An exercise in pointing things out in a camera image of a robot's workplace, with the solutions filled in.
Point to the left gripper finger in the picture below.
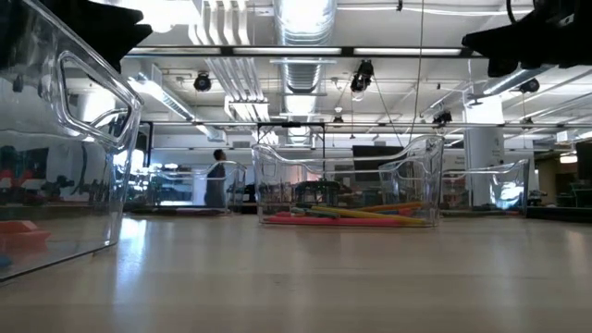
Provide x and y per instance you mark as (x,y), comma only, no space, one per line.
(111,28)

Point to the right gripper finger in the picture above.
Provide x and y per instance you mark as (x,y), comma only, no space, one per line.
(503,67)
(513,41)

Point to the clear plastic bin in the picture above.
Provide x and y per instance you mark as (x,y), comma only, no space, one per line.
(185,185)
(92,185)
(268,185)
(509,189)

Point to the blue pencil with red end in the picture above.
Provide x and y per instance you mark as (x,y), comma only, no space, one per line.
(393,213)

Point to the dark blue pen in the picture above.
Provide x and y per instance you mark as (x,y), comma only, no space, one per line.
(152,212)

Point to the yellow pencil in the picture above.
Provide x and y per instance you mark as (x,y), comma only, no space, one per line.
(370,214)

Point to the purple pen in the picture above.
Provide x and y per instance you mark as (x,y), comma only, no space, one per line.
(203,212)

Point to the red-orange eraser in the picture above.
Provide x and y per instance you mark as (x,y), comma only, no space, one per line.
(25,241)

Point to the dark pencil with red end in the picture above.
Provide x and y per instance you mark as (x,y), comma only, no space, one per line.
(314,213)

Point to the white column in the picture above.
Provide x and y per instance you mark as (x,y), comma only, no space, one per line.
(483,152)

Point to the white ceiling pipe bundle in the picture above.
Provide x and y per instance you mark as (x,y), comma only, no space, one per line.
(240,92)

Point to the black monitor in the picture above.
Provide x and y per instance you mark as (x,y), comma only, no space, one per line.
(379,162)

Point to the person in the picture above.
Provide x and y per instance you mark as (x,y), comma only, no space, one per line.
(215,185)

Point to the black plastic device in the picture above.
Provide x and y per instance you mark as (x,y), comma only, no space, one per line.
(319,187)

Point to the black background rig frame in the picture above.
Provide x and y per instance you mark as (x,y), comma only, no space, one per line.
(149,143)

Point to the silver ventilation duct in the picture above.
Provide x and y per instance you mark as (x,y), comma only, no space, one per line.
(303,74)

